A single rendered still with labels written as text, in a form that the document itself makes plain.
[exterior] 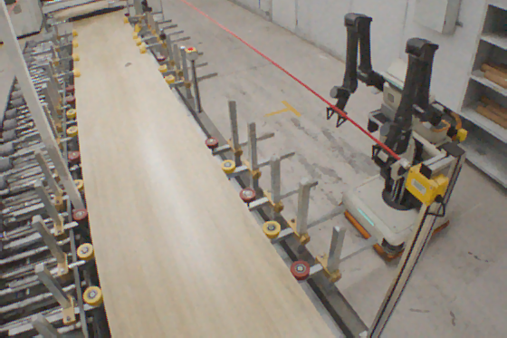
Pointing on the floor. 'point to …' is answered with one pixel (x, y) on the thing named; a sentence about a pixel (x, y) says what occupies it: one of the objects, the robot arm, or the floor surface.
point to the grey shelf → (493, 12)
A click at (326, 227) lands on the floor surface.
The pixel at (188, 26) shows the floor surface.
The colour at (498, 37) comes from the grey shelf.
